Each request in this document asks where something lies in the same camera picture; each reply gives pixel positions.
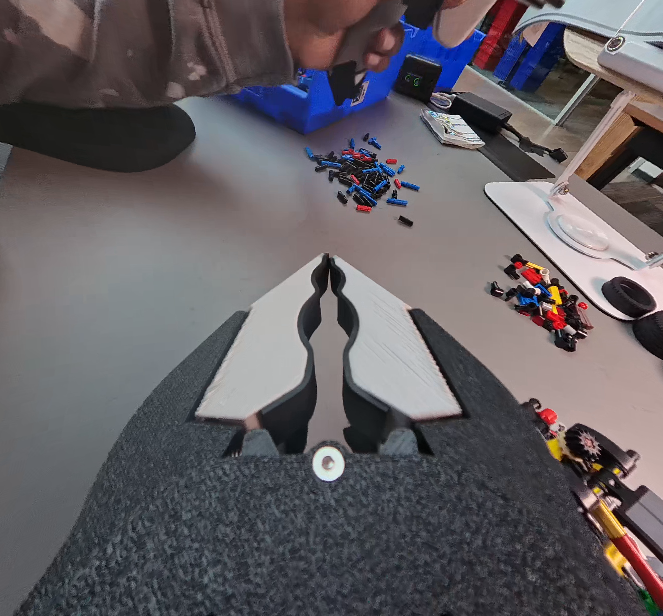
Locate small black display device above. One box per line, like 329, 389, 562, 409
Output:
395, 54, 444, 102

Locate black power adapter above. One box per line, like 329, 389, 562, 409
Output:
450, 91, 514, 134

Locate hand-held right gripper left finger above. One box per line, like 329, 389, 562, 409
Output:
196, 253, 330, 446

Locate wooden table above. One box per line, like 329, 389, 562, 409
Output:
562, 30, 663, 189

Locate blue crates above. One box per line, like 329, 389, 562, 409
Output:
493, 22, 566, 93

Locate grey desk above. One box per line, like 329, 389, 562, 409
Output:
0, 65, 663, 616

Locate toy brick car model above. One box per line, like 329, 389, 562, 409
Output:
522, 398, 663, 616

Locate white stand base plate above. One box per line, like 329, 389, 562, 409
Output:
484, 89, 663, 323

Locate red crates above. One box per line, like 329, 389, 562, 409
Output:
472, 0, 530, 72

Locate black adapter cable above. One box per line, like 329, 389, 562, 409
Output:
498, 123, 569, 164

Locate black desk strip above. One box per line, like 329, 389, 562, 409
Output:
475, 132, 556, 182

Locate blue plastic bin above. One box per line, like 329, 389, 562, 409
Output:
227, 16, 488, 135

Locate person's left hand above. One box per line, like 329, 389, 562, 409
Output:
282, 0, 478, 72

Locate black toy tyre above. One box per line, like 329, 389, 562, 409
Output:
601, 276, 659, 321
631, 310, 663, 361

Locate pile of mixed toy bricks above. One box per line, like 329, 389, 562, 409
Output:
488, 253, 595, 353

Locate pile of coloured pins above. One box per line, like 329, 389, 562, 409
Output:
304, 133, 421, 228

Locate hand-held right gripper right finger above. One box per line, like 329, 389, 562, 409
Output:
330, 255, 463, 445

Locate folded paper booklet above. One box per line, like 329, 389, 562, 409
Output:
420, 108, 486, 150

